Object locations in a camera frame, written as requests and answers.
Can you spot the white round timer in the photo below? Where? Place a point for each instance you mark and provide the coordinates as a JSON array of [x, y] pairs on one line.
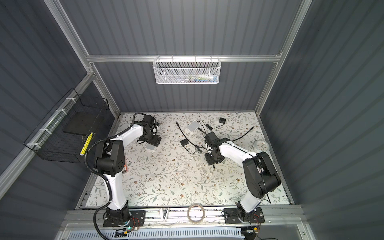
[[261, 146]]

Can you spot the black foam pad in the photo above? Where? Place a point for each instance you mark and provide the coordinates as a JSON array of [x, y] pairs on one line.
[[81, 124]]

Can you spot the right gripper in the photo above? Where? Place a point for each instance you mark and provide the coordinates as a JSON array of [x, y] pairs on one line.
[[209, 160]]

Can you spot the white network switch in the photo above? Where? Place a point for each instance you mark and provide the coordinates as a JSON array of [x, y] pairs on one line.
[[150, 147], [194, 125]]

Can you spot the white wire mesh basket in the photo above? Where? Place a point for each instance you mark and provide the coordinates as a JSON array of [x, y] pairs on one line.
[[187, 73]]

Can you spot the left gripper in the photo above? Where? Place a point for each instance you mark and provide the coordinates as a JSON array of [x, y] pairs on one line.
[[155, 141]]

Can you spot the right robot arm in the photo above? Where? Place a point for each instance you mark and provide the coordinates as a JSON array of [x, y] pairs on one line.
[[261, 176]]

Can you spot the yellow striped marker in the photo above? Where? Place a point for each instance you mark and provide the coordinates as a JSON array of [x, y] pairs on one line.
[[86, 144]]

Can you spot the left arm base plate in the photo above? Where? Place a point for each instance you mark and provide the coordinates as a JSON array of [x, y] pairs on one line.
[[137, 219]]

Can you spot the black wire basket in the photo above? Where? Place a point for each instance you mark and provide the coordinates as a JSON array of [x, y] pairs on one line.
[[65, 137]]

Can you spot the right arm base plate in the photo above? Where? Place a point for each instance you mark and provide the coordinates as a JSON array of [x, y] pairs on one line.
[[232, 216]]

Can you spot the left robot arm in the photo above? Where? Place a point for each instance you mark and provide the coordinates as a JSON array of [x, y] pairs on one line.
[[106, 159]]

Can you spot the clear tape roll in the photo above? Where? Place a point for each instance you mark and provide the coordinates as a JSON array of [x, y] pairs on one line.
[[196, 213]]

